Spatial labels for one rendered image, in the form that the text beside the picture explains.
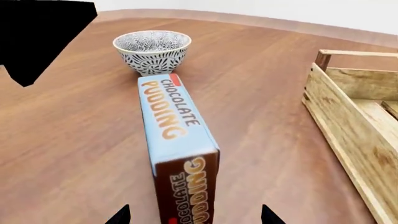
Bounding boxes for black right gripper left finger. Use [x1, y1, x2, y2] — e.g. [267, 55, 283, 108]
[104, 203, 131, 224]

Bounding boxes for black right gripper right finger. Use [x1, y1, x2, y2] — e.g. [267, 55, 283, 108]
[261, 203, 287, 224]

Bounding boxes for chocolate pudding box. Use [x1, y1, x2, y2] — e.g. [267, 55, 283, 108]
[137, 73, 221, 224]

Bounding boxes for wooden tray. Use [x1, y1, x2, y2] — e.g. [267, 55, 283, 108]
[301, 49, 398, 224]

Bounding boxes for black and white patterned bowl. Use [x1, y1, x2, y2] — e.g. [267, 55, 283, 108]
[113, 30, 192, 77]

